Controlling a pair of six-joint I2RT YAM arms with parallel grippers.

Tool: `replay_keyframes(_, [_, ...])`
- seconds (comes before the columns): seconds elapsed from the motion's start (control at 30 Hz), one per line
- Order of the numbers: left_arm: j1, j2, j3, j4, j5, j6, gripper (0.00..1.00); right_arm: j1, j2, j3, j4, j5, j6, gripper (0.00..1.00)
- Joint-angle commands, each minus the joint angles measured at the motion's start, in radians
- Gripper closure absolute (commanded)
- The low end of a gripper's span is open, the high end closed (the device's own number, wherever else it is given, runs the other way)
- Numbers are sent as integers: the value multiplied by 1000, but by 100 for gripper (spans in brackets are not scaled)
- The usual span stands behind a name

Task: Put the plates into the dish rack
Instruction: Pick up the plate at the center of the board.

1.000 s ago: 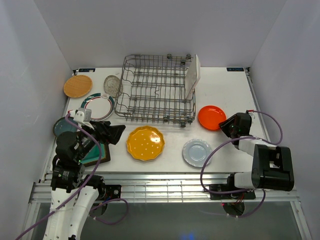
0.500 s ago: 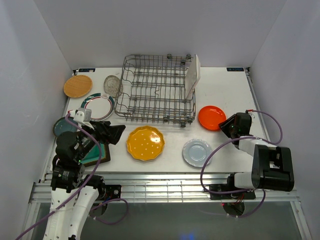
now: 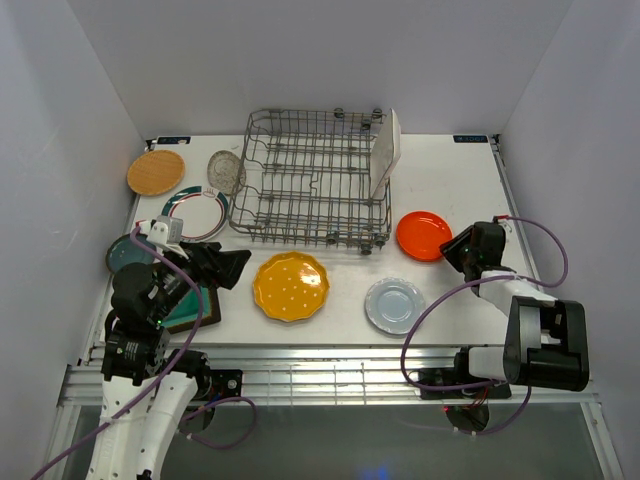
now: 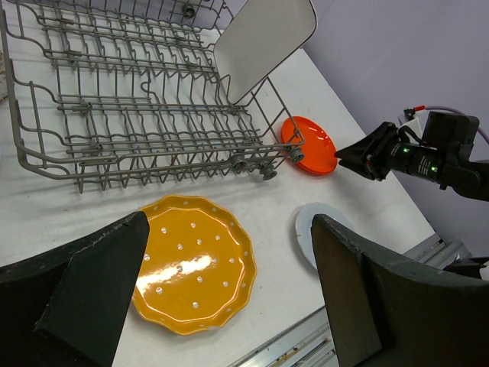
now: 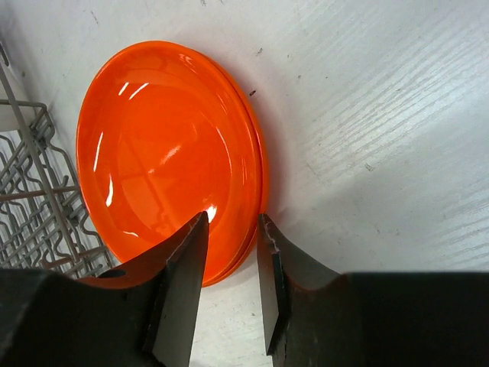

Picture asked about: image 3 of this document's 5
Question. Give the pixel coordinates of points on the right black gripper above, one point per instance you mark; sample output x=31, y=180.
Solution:
x=450, y=249

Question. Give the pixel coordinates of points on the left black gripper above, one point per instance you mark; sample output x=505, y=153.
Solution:
x=226, y=264

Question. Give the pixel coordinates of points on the orange round plate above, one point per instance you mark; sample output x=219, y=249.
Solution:
x=420, y=235

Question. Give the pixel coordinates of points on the white rectangular plate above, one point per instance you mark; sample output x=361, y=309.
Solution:
x=385, y=154

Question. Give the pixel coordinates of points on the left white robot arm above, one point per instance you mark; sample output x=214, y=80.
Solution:
x=146, y=388

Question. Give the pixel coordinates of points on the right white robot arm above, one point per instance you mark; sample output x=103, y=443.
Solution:
x=546, y=340

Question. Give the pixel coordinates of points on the white plate green rim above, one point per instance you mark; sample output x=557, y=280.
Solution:
x=202, y=209

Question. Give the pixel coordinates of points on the yellow dotted scalloped plate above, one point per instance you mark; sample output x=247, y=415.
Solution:
x=291, y=287

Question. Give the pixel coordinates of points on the light blue scalloped plate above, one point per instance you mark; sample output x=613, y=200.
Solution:
x=393, y=305

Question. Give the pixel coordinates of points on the speckled beige small plate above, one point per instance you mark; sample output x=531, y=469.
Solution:
x=226, y=173

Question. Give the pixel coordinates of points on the dark teal round plate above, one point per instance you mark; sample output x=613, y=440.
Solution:
x=123, y=252

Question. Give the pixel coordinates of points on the woven bamboo round plate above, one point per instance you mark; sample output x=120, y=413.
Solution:
x=155, y=173

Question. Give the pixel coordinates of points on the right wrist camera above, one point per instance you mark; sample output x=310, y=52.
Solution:
x=504, y=222

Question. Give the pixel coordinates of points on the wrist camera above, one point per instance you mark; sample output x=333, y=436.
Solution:
x=504, y=222
x=164, y=233

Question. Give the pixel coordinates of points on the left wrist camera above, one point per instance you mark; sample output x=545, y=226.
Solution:
x=164, y=233

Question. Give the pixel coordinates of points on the grey wire dish rack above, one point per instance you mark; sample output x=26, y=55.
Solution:
x=306, y=178

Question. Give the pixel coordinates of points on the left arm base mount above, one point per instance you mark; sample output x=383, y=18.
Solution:
x=220, y=385

